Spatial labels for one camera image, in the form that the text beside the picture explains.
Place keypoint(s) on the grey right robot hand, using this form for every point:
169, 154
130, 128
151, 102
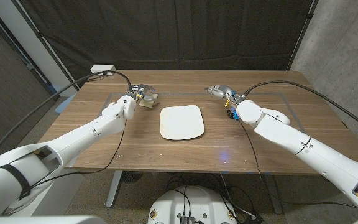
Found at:
222, 91

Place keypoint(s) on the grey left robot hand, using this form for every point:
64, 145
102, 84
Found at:
145, 91

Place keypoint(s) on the yellow sponge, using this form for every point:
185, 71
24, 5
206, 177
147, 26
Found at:
146, 104

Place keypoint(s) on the white rounded square plate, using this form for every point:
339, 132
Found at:
182, 123

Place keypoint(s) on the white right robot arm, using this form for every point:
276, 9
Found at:
306, 149

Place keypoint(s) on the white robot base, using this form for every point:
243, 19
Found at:
194, 202

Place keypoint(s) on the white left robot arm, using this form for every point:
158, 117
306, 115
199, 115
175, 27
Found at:
73, 140

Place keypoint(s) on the white power strip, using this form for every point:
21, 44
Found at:
107, 67

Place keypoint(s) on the black backdrop curtain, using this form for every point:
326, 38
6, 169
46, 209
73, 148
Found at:
179, 31

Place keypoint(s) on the light blue floor object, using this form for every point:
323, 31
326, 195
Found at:
64, 107

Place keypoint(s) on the dark round floor fan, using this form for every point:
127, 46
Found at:
131, 177

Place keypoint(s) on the black backdrop stand pole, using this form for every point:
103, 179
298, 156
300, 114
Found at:
44, 42
303, 32

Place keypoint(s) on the grey metal table leg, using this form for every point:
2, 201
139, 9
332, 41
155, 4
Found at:
273, 196
114, 189

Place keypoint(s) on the white floor board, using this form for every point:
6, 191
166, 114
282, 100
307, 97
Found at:
67, 193

